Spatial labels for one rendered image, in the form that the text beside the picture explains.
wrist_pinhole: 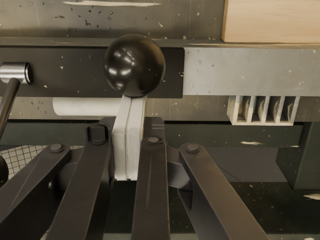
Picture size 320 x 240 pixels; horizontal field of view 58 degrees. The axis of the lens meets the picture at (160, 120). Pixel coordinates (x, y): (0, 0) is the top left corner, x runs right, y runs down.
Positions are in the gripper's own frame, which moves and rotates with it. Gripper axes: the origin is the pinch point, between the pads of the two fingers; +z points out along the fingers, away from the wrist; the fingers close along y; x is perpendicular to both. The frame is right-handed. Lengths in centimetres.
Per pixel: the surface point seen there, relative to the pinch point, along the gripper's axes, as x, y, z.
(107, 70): 3.5, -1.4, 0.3
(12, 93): -1.4, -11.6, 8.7
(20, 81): -0.8, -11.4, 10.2
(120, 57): 4.3, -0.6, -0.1
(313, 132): -11.1, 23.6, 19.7
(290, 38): 2.8, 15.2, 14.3
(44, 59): 1.1, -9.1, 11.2
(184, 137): -13.1, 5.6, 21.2
